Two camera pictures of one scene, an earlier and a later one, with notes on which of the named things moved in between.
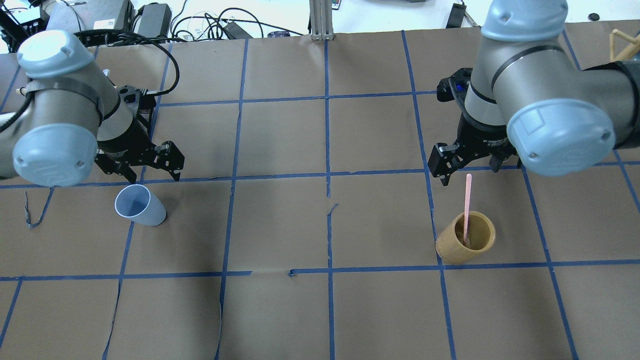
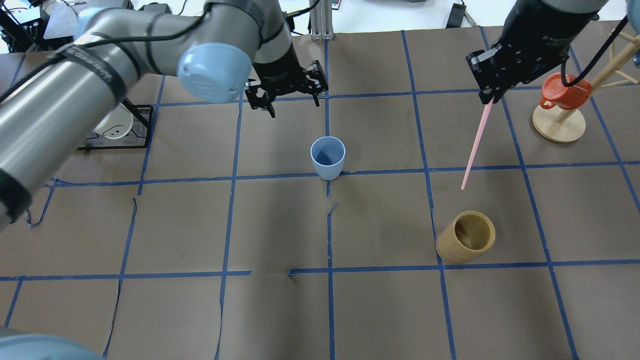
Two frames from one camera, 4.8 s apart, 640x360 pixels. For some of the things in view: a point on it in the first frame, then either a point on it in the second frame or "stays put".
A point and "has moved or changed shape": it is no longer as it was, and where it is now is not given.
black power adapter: x=456 y=16 stays put
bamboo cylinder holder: x=450 y=242 stays put
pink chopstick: x=469 y=182 has moved or changed shape
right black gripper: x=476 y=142 to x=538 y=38
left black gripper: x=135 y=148 to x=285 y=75
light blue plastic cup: x=136 y=202 to x=328 y=153
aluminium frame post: x=321 y=20 stays put
